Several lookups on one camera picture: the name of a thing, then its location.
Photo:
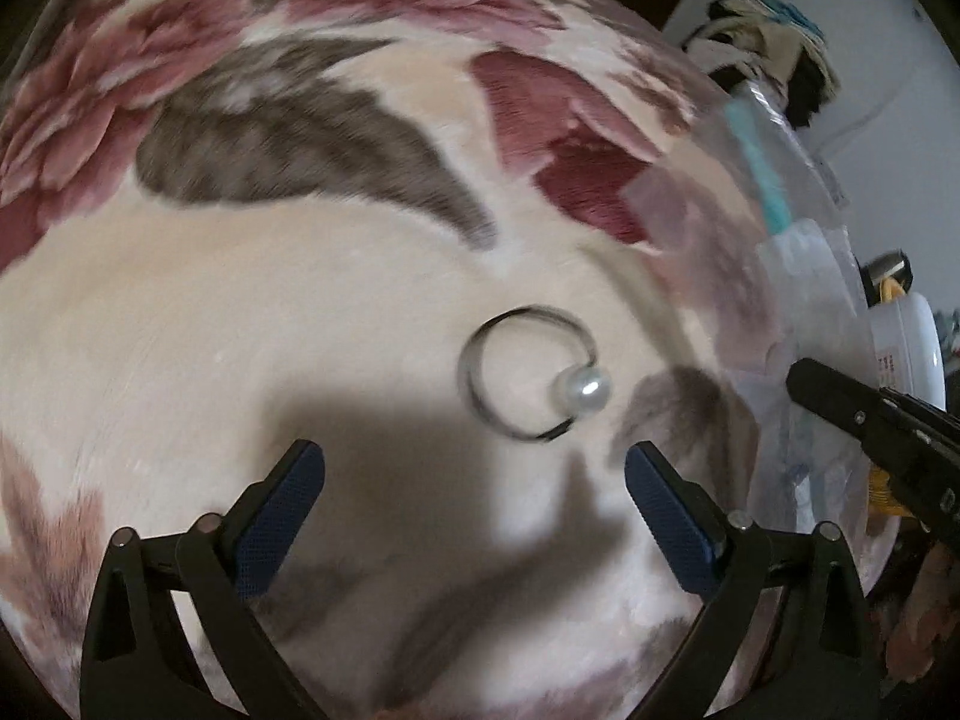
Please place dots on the clear plastic bag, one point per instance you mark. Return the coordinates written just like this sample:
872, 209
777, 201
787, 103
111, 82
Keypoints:
808, 470

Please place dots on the black white patterned cloth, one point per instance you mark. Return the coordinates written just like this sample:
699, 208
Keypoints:
769, 42

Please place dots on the white plastic jar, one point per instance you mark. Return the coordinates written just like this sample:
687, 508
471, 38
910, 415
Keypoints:
907, 349

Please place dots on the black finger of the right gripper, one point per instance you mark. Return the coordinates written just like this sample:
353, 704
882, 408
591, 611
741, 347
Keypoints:
913, 446

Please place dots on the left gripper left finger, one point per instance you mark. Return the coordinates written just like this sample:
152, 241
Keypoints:
137, 662

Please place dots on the floral plush blanket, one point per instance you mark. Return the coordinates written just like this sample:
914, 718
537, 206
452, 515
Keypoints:
473, 249

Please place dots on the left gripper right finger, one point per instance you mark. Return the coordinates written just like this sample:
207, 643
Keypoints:
818, 659

